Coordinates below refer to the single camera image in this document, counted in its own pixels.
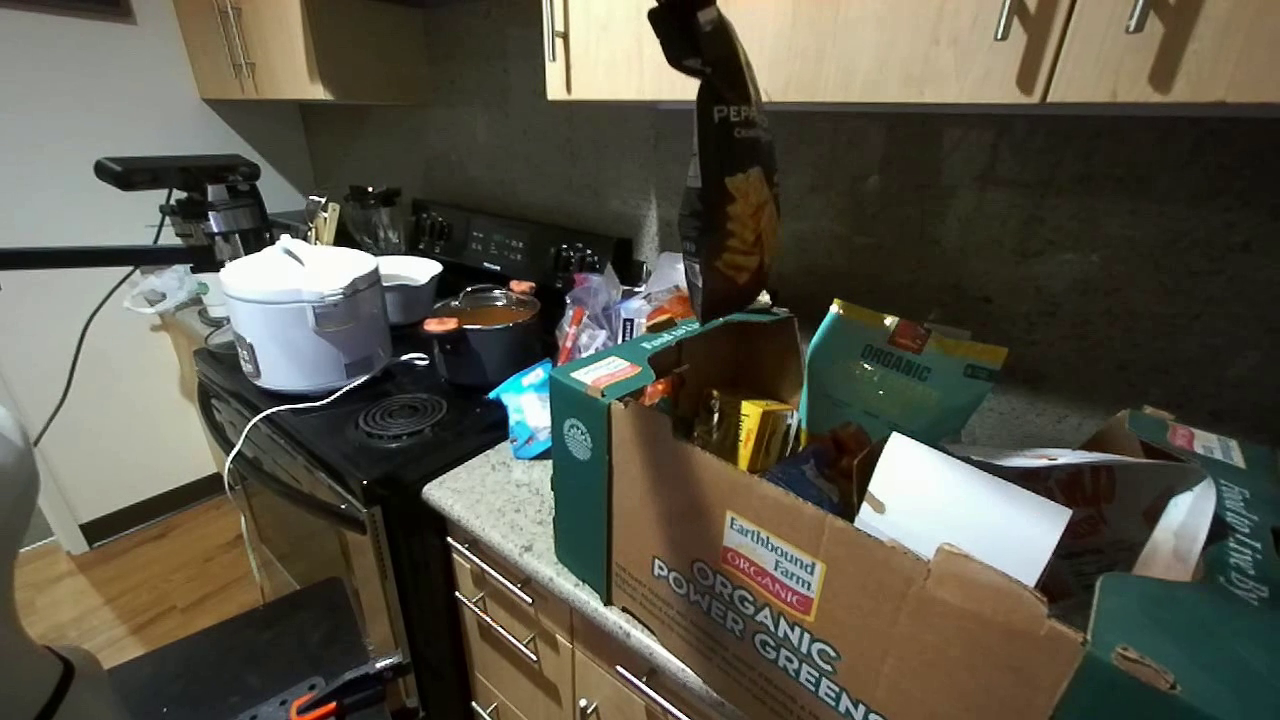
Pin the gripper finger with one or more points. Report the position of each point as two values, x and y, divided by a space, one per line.
675 35

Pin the black snack pack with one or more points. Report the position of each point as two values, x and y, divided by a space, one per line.
735 200

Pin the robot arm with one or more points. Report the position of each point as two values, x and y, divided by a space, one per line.
30 620

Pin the heap of snack packets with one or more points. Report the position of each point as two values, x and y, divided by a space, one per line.
660 300

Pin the light blue snack pack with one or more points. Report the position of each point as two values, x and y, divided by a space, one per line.
527 410

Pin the teal snack bag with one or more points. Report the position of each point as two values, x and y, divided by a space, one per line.
890 380

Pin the yellow box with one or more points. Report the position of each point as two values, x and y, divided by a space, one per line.
762 435

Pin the dark blue snack pack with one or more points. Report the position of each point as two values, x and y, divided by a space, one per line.
815 470

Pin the cardboard box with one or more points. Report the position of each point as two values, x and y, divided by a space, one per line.
720 570

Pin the stove knob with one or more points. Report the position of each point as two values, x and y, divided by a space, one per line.
432 230
575 260

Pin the heap of plastic bags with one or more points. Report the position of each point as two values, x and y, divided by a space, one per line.
588 315

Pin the glass jar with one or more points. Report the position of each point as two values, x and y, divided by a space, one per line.
373 220

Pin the black pot with glass lid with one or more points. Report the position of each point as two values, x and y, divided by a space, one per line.
485 335

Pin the white bowl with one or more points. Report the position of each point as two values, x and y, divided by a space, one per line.
408 285

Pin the utensil holder with utensils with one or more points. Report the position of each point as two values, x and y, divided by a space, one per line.
322 222

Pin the white rice cooker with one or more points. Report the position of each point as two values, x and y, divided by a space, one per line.
300 315

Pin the stove burner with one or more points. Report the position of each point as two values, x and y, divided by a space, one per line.
401 417

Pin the black stove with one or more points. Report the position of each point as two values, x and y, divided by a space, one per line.
330 450

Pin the white paper sheet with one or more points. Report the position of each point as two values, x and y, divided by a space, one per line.
960 510

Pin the clear plastic bag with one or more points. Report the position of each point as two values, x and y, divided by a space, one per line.
160 288

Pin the drawer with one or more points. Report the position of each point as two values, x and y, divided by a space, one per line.
500 585
500 650

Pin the oven door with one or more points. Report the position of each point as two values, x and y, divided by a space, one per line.
300 540

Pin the orange and black clamp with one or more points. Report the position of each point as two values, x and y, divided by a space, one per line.
340 690

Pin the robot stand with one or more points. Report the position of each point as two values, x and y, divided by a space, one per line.
240 645

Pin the row of wooden wall cabinets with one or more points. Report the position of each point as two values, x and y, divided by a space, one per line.
900 50

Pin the wooden wall cabinet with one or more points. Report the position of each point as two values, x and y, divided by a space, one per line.
260 50

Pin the camera on mount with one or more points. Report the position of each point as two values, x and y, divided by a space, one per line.
180 172

